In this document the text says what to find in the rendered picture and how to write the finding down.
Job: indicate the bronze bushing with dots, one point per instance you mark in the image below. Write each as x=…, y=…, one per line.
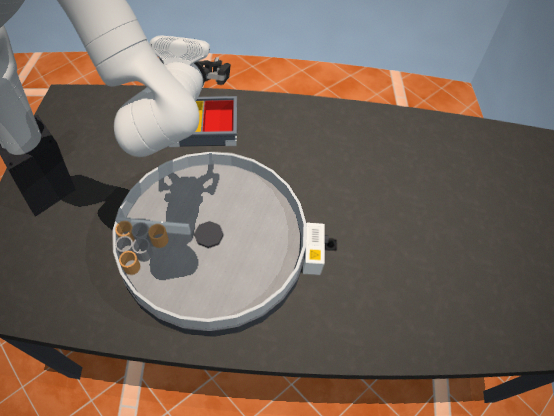
x=122, y=227
x=126, y=257
x=155, y=230

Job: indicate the white round turntable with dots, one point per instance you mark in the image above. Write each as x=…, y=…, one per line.
x=234, y=228

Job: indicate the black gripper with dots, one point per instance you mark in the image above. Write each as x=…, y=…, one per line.
x=222, y=74

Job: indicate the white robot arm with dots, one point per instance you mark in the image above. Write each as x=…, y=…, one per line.
x=121, y=53

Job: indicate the grey metal sleeve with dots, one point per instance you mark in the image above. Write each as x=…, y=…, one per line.
x=122, y=242
x=141, y=243
x=140, y=228

